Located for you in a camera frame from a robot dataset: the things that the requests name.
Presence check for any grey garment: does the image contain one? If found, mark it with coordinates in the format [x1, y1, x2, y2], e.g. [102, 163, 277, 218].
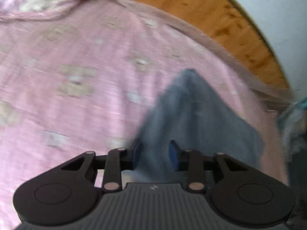
[127, 68, 265, 187]

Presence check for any wooden headboard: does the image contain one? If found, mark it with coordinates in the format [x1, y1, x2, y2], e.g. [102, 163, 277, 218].
[115, 0, 292, 91]

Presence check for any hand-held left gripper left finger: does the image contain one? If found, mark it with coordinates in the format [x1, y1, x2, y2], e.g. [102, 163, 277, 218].
[61, 139, 142, 193]

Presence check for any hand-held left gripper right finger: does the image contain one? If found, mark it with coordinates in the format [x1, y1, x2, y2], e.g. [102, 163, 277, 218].
[168, 140, 244, 193]

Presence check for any pink printed blanket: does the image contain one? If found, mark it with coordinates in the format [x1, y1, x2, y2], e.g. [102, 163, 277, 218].
[0, 0, 290, 230]

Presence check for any bubble wrap sheet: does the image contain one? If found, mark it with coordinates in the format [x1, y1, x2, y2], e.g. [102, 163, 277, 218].
[276, 101, 307, 154]

